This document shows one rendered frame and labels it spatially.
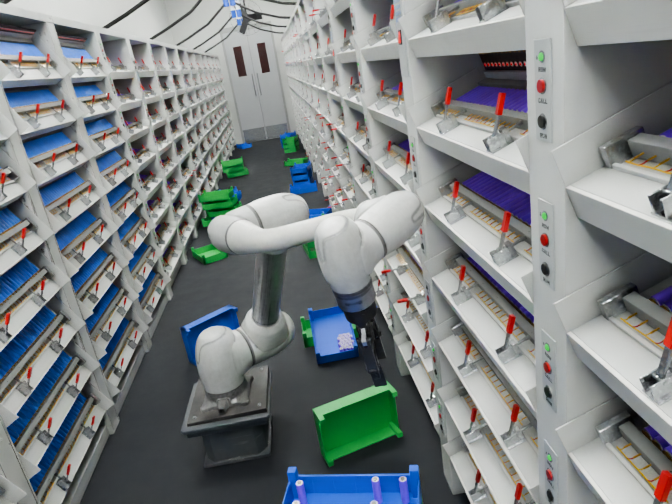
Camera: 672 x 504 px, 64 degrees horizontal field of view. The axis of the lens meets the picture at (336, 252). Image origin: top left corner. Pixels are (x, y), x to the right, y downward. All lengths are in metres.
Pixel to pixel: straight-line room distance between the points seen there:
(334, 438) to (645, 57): 1.67
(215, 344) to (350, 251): 1.00
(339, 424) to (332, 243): 1.11
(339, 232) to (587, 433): 0.55
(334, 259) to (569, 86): 0.58
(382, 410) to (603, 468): 1.33
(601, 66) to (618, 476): 0.53
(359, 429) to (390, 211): 1.13
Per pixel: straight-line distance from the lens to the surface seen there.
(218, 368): 2.00
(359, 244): 1.09
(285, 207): 1.63
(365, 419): 2.10
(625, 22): 0.61
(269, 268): 1.77
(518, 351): 1.08
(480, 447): 1.50
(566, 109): 0.69
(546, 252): 0.78
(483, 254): 1.05
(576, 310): 0.78
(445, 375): 1.62
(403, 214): 1.17
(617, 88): 0.72
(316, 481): 1.36
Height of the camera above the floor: 1.35
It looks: 20 degrees down
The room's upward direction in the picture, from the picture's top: 9 degrees counter-clockwise
